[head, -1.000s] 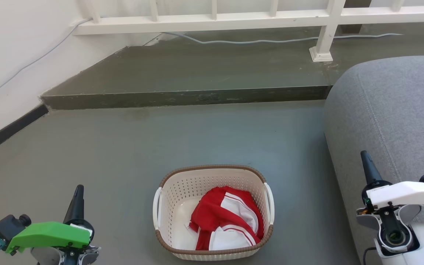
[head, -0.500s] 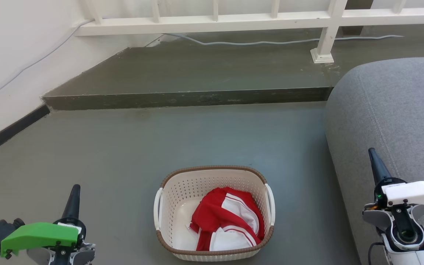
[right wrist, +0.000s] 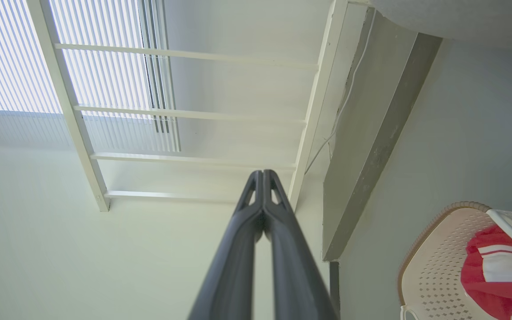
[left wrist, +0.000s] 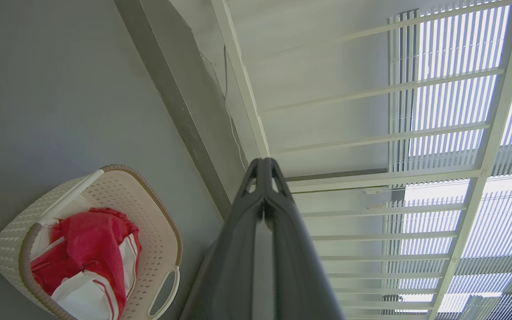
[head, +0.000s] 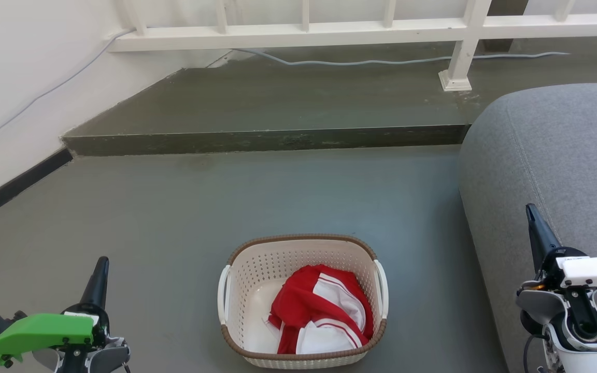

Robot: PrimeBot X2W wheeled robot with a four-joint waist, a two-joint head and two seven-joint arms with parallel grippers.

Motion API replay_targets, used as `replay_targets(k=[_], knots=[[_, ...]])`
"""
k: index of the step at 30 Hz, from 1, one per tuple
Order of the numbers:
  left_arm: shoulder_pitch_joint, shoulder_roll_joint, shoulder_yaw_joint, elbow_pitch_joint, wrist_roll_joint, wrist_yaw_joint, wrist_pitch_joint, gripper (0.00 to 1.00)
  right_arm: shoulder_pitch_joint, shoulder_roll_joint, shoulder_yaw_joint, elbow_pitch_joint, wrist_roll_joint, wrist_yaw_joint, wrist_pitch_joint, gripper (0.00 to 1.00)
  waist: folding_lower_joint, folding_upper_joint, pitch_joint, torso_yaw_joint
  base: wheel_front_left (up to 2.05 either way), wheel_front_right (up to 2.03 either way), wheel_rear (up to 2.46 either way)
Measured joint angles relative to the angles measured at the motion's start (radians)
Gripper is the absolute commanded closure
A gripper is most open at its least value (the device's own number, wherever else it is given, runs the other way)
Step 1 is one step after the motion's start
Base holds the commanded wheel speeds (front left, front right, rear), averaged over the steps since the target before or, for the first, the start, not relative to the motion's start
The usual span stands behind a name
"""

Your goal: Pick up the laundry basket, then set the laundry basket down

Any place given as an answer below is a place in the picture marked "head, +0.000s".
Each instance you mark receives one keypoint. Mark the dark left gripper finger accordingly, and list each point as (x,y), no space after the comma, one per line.
(96,285)

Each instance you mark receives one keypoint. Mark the cream perforated laundry basket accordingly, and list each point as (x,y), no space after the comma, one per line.
(257,269)

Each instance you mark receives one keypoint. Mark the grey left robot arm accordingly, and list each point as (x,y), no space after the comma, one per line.
(101,357)

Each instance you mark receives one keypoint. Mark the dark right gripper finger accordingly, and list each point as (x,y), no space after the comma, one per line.
(541,238)

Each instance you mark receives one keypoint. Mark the white wooden railing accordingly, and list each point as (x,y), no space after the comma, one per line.
(329,32)

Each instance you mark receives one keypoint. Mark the red and white garment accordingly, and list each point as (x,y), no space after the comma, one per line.
(298,300)

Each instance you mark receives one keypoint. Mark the black baseboard strip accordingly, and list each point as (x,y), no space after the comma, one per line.
(13,189)

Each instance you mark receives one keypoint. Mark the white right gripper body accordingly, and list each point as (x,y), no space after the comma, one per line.
(594,272)

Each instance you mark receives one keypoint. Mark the grey fabric sofa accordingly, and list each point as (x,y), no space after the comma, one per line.
(552,155)

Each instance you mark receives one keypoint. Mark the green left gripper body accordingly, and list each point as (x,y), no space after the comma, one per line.
(39,331)

